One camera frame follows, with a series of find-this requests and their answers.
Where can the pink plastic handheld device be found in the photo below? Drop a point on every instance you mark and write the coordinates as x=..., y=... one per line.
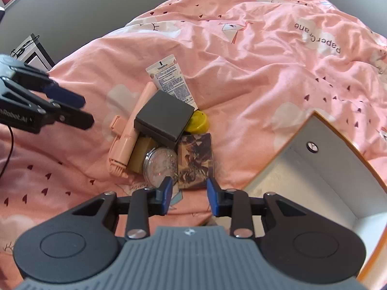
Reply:
x=125, y=139

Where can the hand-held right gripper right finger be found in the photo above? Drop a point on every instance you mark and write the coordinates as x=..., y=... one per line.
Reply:
x=213, y=196

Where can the round clear jar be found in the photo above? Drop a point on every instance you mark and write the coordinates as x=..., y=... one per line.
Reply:
x=160, y=164

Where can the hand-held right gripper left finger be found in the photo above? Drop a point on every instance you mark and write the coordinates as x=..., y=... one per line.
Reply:
x=167, y=195

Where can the orange cardboard box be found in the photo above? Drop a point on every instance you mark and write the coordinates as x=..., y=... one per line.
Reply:
x=329, y=175

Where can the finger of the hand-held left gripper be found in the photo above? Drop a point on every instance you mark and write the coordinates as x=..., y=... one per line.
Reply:
x=68, y=96
x=75, y=119

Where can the black and white cabinet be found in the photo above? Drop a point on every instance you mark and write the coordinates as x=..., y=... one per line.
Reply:
x=36, y=56

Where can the small gold box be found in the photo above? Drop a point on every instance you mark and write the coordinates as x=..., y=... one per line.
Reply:
x=140, y=154

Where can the dark grey square box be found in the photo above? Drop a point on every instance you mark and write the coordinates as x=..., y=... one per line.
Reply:
x=164, y=114

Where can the white cream tube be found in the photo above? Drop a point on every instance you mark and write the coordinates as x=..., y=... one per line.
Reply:
x=169, y=78

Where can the pink printed blanket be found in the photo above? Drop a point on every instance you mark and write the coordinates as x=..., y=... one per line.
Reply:
x=257, y=51

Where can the patterned brown card box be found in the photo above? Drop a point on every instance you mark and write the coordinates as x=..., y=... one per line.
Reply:
x=196, y=160

